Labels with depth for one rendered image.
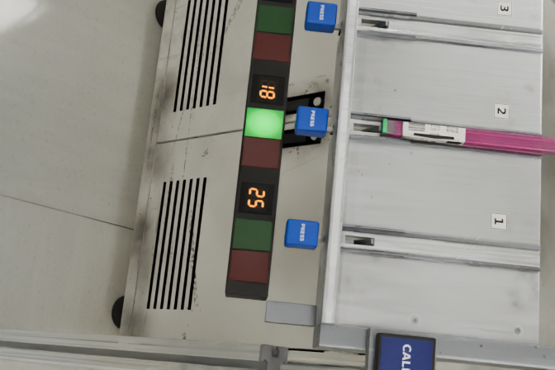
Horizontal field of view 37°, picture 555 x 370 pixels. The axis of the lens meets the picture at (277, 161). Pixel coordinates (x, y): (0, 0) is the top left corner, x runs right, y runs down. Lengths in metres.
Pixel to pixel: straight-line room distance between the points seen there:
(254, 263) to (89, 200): 0.74
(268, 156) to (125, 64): 0.81
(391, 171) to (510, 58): 0.17
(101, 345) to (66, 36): 0.67
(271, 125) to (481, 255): 0.23
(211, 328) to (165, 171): 0.30
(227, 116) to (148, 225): 0.24
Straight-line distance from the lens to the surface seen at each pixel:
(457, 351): 0.77
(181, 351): 0.89
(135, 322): 1.41
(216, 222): 1.31
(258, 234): 0.78
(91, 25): 1.53
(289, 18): 0.84
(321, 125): 0.78
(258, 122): 0.80
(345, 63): 0.80
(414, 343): 0.73
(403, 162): 0.80
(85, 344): 1.01
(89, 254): 1.47
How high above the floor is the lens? 1.17
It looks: 39 degrees down
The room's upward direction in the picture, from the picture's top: 83 degrees clockwise
